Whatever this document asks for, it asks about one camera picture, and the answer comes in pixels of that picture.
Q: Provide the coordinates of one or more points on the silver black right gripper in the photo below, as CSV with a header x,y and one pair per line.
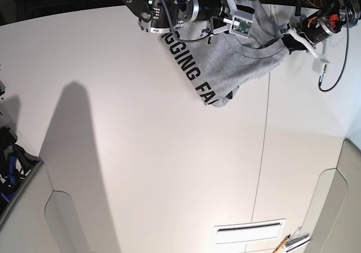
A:
x,y
218,13

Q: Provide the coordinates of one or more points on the wooden pencil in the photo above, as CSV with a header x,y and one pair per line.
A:
x,y
282,244

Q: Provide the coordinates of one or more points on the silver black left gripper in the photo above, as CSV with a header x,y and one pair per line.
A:
x,y
310,31

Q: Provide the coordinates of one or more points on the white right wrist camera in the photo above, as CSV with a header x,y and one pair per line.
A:
x,y
241,23

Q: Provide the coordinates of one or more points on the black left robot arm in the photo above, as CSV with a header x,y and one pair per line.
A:
x,y
309,7

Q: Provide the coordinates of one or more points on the silver binder clip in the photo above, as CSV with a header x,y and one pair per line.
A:
x,y
295,243

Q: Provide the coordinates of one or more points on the blue black tool pile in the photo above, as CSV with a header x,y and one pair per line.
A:
x,y
16,165

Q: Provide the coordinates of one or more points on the grey T-shirt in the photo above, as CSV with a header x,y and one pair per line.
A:
x,y
217,70

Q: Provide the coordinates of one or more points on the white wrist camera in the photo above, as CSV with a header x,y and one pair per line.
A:
x,y
319,65
241,23

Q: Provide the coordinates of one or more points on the white table slot plate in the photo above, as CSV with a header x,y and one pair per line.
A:
x,y
248,233

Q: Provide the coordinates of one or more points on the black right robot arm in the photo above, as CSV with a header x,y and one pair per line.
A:
x,y
158,16

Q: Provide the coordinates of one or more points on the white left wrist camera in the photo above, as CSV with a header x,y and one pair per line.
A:
x,y
319,65

